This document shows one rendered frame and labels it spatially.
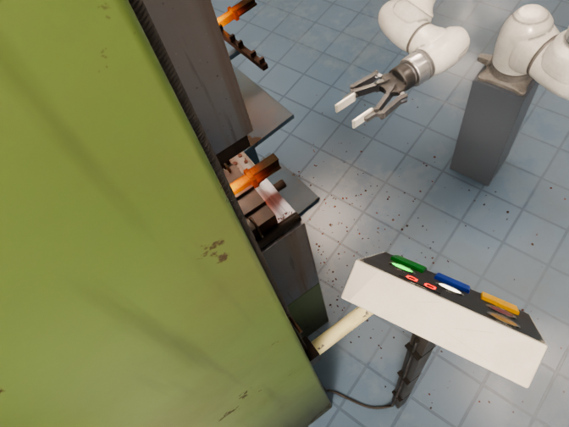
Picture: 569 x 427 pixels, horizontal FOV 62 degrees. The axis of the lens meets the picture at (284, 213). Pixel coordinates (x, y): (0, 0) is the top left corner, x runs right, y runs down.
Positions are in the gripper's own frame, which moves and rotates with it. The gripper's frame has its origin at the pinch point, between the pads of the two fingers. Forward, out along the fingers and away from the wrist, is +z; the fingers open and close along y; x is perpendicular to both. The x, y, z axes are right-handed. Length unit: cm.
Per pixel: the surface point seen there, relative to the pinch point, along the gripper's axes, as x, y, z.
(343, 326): -35, -37, 35
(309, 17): -100, 149, -81
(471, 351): 17, -67, 27
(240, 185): 1.2, -0.5, 37.8
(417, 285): 20, -53, 27
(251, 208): -0.6, -7.5, 39.0
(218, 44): 57, -17, 36
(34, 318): 64, -44, 70
